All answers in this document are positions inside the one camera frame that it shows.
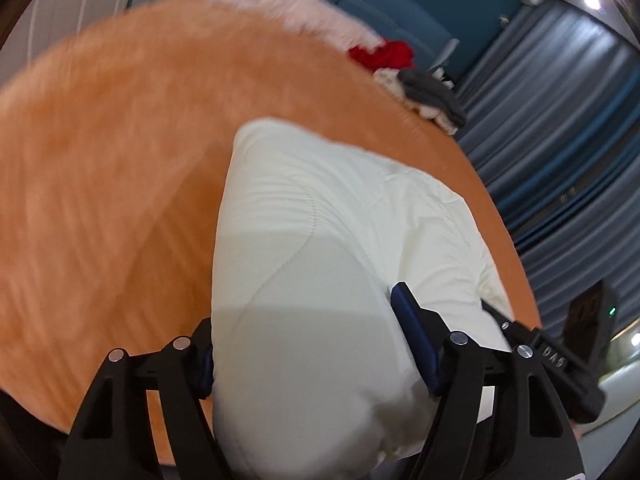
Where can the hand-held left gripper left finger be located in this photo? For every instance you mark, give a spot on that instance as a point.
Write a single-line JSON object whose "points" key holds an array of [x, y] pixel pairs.
{"points": [[204, 365]]}

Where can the ceiling light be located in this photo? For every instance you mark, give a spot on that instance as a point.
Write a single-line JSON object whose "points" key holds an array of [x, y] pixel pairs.
{"points": [[592, 1]]}

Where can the dark grey knit garment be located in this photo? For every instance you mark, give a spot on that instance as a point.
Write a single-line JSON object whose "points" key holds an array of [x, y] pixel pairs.
{"points": [[430, 92]]}

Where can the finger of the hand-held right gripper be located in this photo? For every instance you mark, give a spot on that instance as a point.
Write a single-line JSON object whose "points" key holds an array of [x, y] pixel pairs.
{"points": [[510, 327]]}

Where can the blue upholstered sofa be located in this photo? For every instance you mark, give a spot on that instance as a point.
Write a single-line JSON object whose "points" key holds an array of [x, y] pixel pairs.
{"points": [[400, 0]]}

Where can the pink fluffy garment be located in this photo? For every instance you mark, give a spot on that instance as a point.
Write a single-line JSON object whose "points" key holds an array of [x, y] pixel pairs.
{"points": [[300, 5]]}

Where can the red garment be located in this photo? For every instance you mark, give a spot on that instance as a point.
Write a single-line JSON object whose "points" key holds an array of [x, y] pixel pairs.
{"points": [[395, 54]]}

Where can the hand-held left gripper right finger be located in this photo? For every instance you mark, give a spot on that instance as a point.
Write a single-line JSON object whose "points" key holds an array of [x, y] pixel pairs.
{"points": [[415, 335]]}

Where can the grey pleated curtain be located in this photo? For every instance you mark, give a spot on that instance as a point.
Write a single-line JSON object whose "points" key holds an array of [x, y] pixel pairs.
{"points": [[550, 135]]}

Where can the orange fleece blanket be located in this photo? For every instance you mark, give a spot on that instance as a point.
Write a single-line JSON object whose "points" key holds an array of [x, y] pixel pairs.
{"points": [[100, 185]]}

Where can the white quilted coat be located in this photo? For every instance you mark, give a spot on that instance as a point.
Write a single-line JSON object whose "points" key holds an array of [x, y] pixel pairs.
{"points": [[310, 260]]}

